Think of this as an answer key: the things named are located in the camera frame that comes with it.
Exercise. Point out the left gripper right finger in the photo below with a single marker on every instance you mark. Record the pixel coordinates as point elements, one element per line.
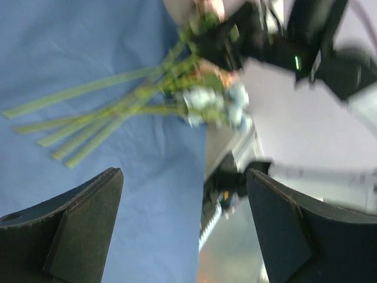
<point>305,240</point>

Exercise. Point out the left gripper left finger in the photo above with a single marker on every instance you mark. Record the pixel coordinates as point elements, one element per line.
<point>66,238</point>

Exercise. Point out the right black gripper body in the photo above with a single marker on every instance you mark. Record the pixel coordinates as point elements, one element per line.
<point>253,31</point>

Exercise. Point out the blue wrapping paper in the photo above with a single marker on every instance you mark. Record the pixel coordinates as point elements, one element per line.
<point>52,46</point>

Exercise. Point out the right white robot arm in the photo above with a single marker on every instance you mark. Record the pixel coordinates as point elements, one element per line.
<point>318,88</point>

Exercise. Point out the artificial flower bunch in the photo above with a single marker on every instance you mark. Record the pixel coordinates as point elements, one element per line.
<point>183,85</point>

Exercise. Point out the white slotted cable duct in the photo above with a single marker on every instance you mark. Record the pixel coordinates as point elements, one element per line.
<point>208,228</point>

